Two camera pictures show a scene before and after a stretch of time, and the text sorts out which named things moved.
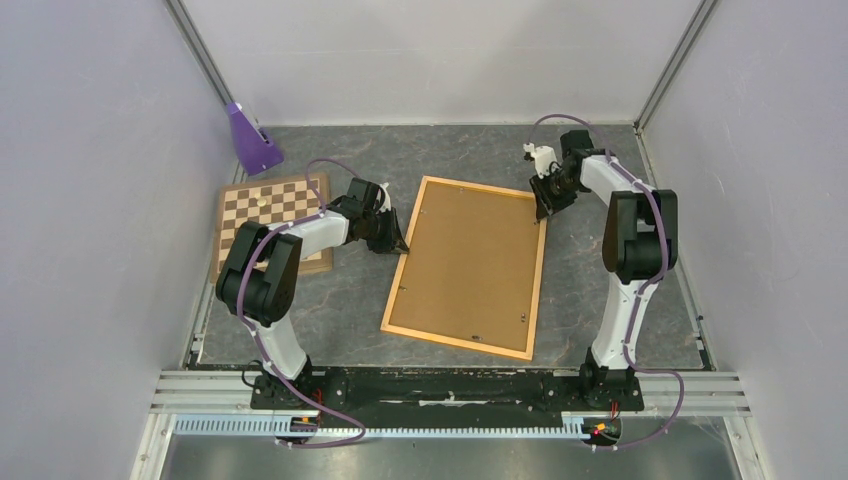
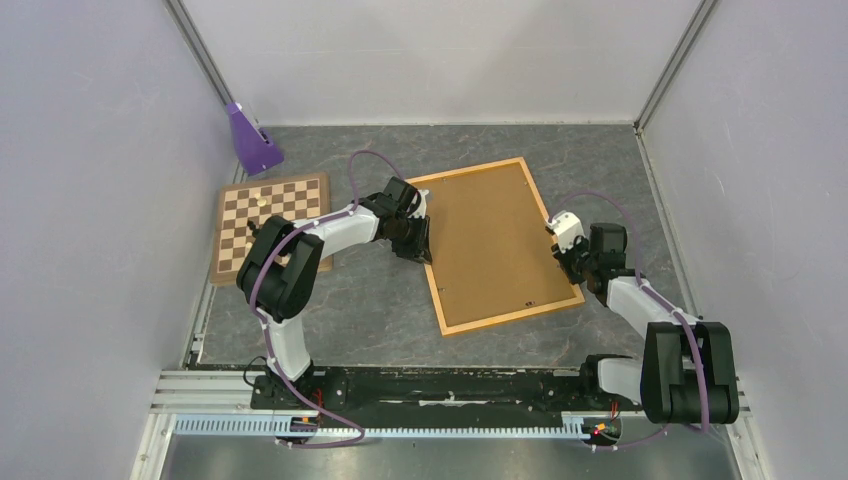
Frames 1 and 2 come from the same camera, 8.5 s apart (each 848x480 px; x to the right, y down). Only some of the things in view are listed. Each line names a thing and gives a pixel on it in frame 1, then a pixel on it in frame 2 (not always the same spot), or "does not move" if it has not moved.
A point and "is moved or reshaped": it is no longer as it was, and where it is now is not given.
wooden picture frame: (472, 274) is moved or reshaped
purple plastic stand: (255, 152) does not move
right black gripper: (546, 203) to (580, 242)
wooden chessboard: (268, 202) does not move
